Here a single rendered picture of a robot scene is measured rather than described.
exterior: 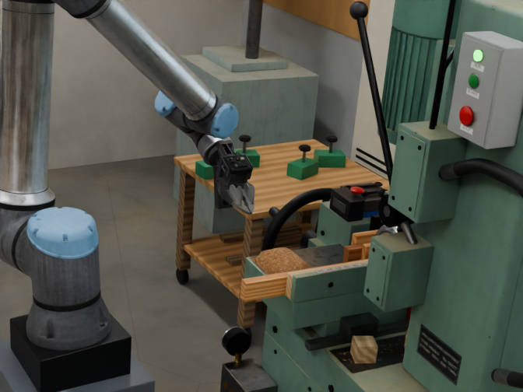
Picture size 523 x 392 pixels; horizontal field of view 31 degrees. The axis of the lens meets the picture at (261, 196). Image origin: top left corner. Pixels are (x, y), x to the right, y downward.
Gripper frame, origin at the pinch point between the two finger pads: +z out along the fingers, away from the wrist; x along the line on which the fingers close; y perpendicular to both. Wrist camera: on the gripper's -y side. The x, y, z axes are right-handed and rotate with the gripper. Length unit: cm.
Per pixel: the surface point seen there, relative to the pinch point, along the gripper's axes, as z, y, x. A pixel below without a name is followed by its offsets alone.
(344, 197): 25.0, 27.0, 5.8
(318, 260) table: 34.8, 19.1, -3.1
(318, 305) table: 49, 23, -12
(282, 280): 44, 26, -18
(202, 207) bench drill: -129, -128, 65
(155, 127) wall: -214, -150, 75
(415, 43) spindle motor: 31, 71, 3
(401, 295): 62, 39, -6
